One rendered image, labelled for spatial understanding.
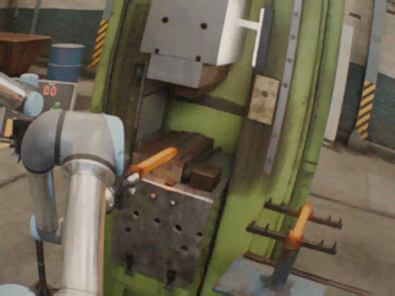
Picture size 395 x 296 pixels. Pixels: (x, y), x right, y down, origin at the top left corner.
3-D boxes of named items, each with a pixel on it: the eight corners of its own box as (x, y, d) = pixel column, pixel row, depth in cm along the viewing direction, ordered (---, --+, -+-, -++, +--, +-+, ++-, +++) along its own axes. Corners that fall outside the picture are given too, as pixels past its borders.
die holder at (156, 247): (190, 291, 168) (212, 201, 155) (109, 262, 177) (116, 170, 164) (225, 240, 220) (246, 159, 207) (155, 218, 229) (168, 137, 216)
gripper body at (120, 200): (109, 196, 133) (92, 208, 121) (112, 171, 130) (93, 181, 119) (130, 204, 131) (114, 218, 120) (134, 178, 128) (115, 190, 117)
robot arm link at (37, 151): (9, 131, 74) (31, 248, 108) (54, 137, 76) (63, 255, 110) (22, 94, 82) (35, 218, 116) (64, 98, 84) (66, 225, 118)
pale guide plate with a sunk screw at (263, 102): (270, 124, 161) (279, 81, 156) (247, 118, 163) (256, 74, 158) (271, 123, 163) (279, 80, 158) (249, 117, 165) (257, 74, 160)
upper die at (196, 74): (197, 88, 153) (203, 62, 151) (145, 77, 158) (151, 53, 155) (227, 78, 192) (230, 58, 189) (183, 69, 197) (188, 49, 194)
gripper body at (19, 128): (9, 149, 132) (10, 117, 128) (26, 146, 139) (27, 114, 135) (17, 157, 128) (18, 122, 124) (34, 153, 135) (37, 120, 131)
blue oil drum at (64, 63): (60, 107, 576) (70, 48, 549) (35, 99, 593) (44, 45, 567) (82, 101, 629) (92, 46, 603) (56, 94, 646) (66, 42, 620)
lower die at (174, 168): (179, 183, 164) (183, 162, 161) (130, 168, 169) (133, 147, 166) (211, 155, 203) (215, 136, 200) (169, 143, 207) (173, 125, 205)
